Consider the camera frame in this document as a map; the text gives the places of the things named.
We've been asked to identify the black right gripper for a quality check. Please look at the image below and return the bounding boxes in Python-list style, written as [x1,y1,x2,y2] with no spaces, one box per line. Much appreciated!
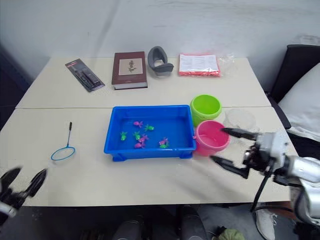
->
[209,127,266,180]

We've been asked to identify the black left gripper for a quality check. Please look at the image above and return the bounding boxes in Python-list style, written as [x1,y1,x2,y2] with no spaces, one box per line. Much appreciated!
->
[0,167,48,209]

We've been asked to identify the pink plastic bucket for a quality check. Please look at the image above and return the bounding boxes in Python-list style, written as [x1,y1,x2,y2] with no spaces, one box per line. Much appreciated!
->
[194,120,231,157]

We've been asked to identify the green plastic bucket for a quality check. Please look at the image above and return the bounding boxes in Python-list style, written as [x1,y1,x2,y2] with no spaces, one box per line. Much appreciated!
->
[189,94,223,127]

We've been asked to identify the blue-rimmed fish net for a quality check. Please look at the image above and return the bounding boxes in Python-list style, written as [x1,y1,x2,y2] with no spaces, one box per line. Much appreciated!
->
[50,121,76,162]

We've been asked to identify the blue plastic tub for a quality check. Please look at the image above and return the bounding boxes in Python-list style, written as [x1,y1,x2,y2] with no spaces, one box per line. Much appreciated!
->
[103,104,198,162]

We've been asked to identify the white shoe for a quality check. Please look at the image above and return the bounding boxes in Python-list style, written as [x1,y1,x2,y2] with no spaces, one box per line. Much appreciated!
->
[255,208,279,240]

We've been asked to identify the dark rounded shape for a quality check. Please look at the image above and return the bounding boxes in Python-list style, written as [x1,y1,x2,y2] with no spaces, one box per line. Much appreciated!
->
[111,219,145,240]
[177,204,208,240]

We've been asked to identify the white cushion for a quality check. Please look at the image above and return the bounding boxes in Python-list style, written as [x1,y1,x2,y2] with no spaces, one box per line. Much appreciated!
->
[277,62,320,135]

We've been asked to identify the green crumpled cloth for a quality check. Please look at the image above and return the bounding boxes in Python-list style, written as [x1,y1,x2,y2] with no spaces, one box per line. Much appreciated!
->
[219,228,246,240]

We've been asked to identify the clear crumpled plastic bag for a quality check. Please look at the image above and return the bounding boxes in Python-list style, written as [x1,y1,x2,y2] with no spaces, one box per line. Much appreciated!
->
[219,52,236,67]

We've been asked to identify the red packet with white sheet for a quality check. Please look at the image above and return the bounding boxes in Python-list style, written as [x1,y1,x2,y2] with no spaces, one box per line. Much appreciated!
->
[178,52,222,78]

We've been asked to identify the dark blue furniture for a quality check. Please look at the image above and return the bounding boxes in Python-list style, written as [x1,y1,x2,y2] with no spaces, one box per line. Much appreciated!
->
[0,42,35,132]

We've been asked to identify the black chair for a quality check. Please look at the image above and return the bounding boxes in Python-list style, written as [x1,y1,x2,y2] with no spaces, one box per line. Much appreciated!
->
[265,44,320,161]

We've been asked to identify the black blister pack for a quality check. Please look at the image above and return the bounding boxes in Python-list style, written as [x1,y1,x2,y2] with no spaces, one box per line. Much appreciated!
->
[64,58,106,93]

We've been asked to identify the grey curved foam support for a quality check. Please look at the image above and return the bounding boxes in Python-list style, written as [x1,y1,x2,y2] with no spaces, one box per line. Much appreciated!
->
[147,46,175,79]

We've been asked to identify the maroon hardcover book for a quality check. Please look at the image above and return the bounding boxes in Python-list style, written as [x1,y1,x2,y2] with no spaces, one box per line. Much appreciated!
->
[111,51,148,91]

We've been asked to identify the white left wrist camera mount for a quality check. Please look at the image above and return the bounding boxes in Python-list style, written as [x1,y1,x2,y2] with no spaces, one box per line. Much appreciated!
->
[0,199,17,222]

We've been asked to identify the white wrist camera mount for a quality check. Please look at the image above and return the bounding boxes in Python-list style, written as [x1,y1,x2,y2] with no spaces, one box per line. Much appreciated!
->
[0,199,17,222]
[256,131,289,174]

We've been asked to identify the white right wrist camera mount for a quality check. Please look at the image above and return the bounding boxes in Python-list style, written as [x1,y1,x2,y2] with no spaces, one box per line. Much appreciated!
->
[256,131,289,174]

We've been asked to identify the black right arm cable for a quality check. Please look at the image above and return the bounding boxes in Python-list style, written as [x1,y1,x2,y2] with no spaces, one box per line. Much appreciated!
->
[250,159,301,214]

